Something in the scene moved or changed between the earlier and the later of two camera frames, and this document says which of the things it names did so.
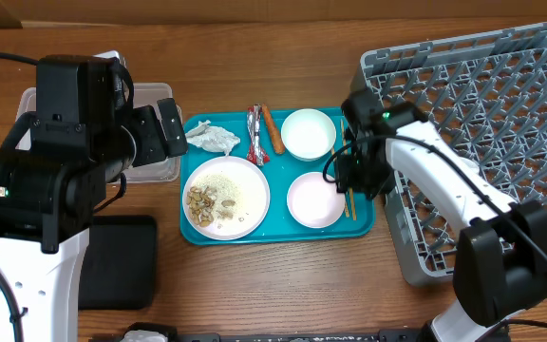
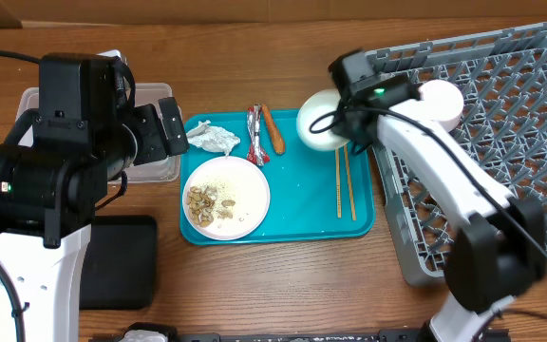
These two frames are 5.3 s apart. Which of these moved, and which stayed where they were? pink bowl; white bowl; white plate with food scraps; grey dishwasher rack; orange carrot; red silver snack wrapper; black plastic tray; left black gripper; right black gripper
Moved: white bowl; pink bowl; right black gripper
Stayed: white plate with food scraps; orange carrot; left black gripper; grey dishwasher rack; black plastic tray; red silver snack wrapper
